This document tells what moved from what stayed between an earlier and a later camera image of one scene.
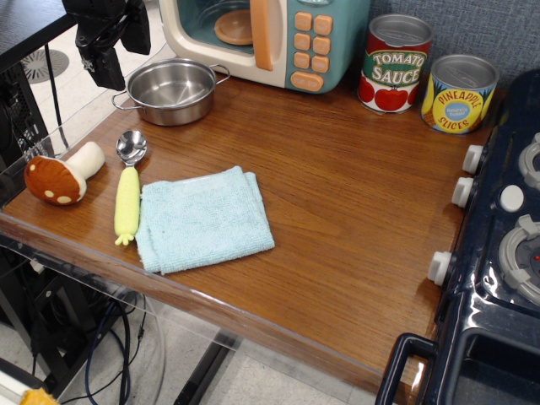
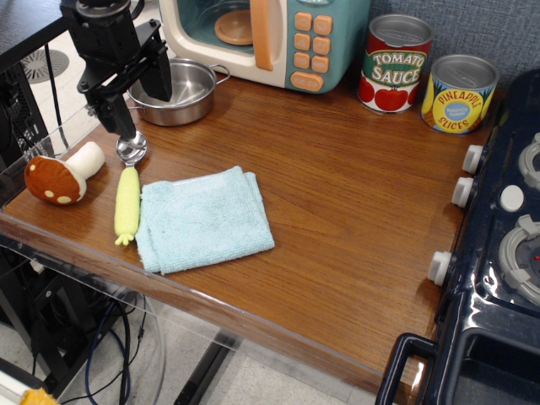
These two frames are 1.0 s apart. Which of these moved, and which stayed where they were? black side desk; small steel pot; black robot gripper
Moved: black robot gripper
Stayed: small steel pot; black side desk
